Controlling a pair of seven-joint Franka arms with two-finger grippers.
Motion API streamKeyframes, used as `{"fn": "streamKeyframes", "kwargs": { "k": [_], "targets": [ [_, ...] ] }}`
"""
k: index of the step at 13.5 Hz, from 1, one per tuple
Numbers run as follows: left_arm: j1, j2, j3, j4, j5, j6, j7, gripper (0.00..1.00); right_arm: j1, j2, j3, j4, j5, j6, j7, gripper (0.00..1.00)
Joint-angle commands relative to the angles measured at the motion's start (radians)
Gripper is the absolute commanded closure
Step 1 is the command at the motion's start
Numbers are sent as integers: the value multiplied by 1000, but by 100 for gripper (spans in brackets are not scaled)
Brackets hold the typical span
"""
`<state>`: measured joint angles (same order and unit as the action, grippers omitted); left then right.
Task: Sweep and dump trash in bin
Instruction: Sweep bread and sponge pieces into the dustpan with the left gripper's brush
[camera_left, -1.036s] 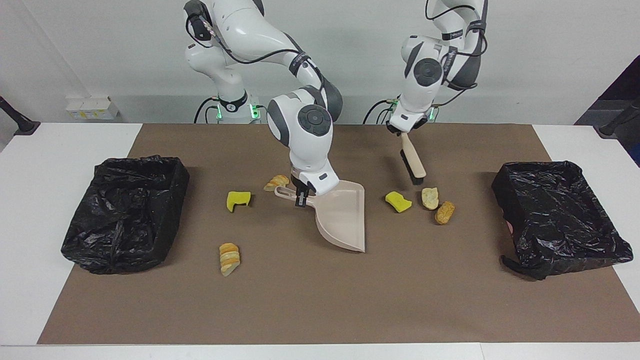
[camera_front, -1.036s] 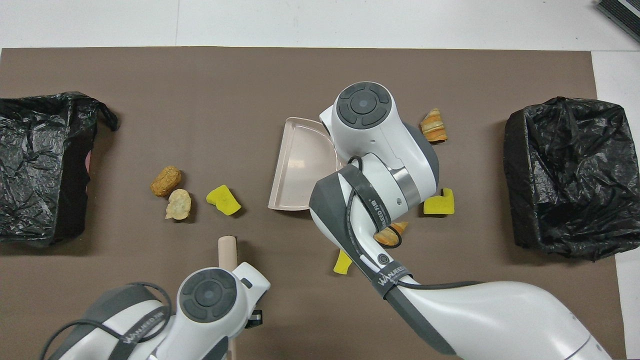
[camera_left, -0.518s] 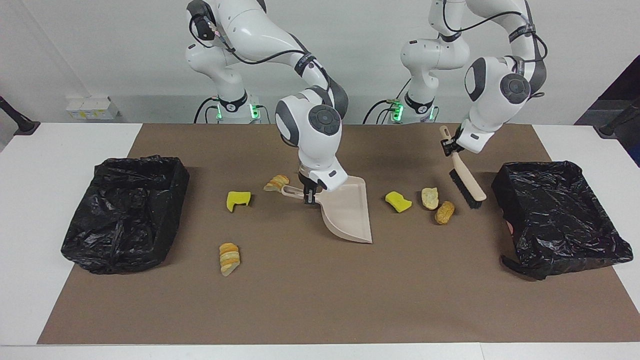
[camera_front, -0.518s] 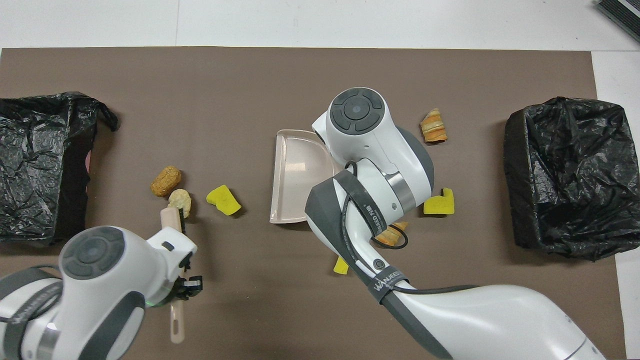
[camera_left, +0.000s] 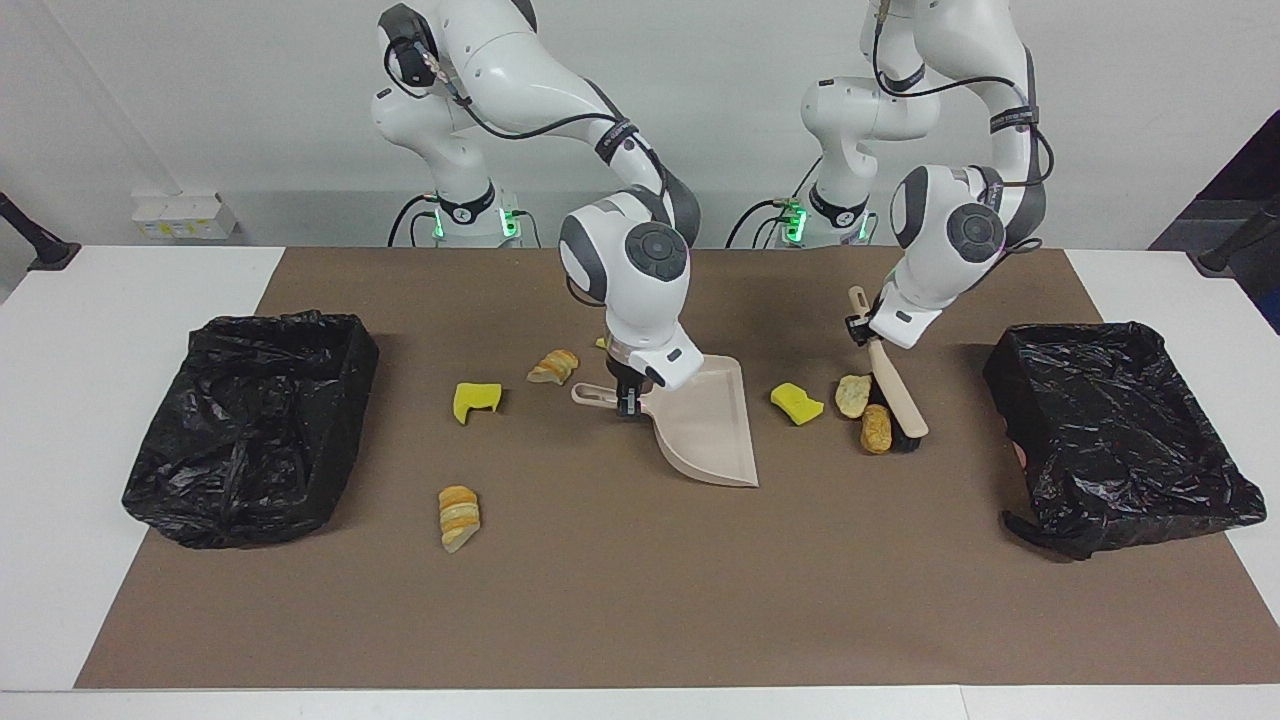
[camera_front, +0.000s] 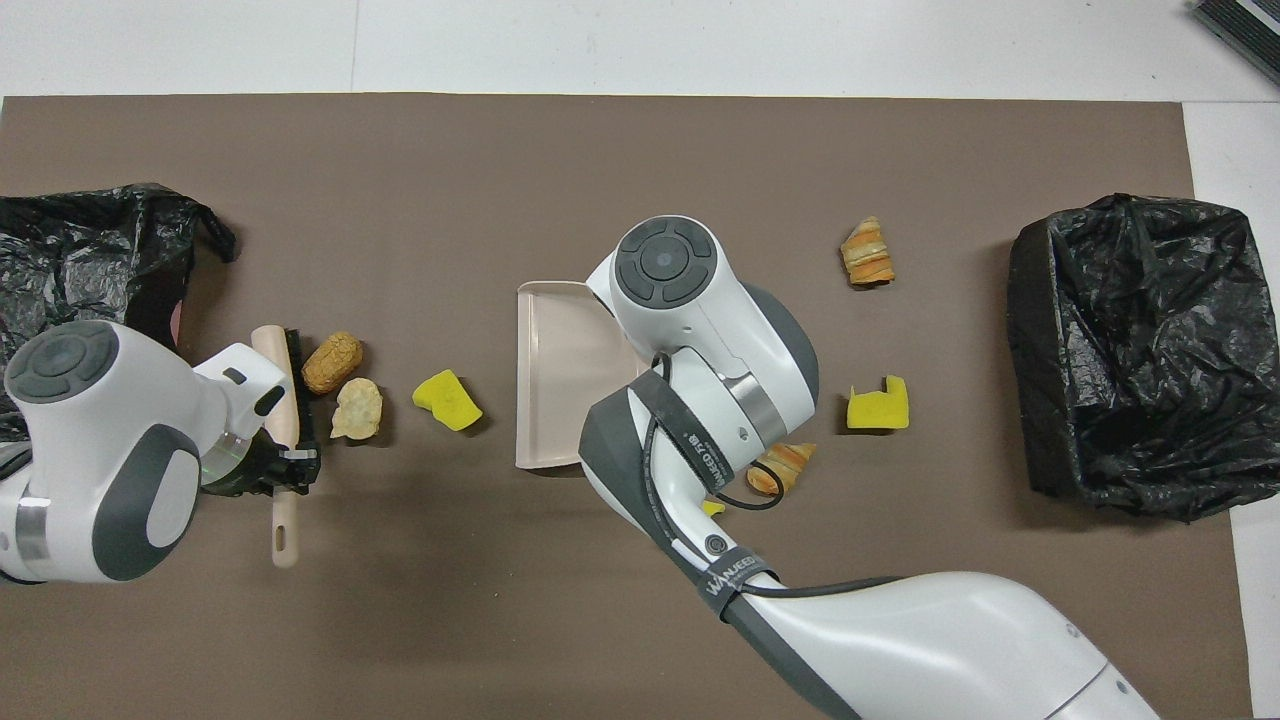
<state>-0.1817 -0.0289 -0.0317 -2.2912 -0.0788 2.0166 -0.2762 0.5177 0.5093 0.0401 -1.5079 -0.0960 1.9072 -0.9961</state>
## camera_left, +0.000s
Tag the beige plastic dustpan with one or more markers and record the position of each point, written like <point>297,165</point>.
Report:
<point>710,430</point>

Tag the bin with black bag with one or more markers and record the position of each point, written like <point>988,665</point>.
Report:
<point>1110,430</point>
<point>250,430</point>

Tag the pale bread piece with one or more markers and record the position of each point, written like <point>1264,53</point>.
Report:
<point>853,396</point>

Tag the black stand foot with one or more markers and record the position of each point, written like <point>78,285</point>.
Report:
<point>50,255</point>
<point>1225,260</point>

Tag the brown table mat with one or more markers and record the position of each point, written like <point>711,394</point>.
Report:
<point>600,650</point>

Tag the white socket box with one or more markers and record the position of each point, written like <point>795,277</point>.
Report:
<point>180,215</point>

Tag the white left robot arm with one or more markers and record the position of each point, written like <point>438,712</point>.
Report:
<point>960,240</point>

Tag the striped croissant piece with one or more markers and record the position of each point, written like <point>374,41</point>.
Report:
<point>553,368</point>

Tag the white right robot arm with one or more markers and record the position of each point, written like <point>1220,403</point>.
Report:
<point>630,290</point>

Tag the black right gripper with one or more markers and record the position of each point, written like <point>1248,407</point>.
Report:
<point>625,377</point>

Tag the beige brush black bristles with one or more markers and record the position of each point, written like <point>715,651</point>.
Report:
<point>895,390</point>

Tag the brown bread roll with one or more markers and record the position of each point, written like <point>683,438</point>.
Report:
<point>876,430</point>

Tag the striped bread slices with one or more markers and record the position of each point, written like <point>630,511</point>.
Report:
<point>459,515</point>

